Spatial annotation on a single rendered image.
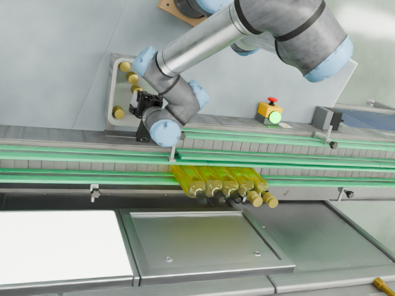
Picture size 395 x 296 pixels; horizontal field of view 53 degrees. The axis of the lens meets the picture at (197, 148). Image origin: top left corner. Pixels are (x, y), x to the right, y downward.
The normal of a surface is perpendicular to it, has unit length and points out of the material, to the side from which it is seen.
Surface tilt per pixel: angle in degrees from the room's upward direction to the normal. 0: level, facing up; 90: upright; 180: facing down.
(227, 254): 90
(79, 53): 0
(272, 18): 52
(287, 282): 90
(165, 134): 0
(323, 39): 8
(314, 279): 90
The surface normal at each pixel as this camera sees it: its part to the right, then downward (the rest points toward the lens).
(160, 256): 0.18, -0.92
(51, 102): 0.33, 0.38
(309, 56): -0.31, 0.75
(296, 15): -0.08, 0.40
